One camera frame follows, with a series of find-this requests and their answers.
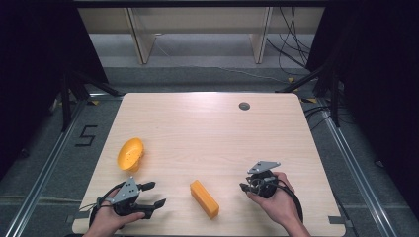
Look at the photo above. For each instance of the yellow plastic bowl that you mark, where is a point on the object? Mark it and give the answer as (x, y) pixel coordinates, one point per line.
(130, 154)

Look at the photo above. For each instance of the black metal stand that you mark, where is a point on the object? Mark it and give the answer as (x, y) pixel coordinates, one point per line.
(332, 95)
(69, 98)

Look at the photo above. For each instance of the grey table grommet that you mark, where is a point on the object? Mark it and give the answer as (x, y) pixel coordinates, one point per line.
(244, 106)

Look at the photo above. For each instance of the person's left hand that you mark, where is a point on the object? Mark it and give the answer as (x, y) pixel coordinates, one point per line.
(105, 220)

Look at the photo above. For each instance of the person's right hand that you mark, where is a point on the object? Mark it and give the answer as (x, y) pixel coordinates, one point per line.
(283, 204)

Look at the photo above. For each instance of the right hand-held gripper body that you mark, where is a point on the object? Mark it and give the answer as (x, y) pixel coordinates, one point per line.
(262, 184)

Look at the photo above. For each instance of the yellow rectangular block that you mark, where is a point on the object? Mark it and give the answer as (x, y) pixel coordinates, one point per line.
(204, 198)

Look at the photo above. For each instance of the black curtain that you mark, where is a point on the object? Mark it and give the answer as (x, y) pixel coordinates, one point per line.
(378, 82)
(36, 65)

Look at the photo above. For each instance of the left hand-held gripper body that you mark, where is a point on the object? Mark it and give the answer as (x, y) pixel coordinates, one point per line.
(126, 194)

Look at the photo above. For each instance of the aluminium floor rail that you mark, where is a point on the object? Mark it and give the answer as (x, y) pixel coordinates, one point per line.
(46, 168)
(355, 171)

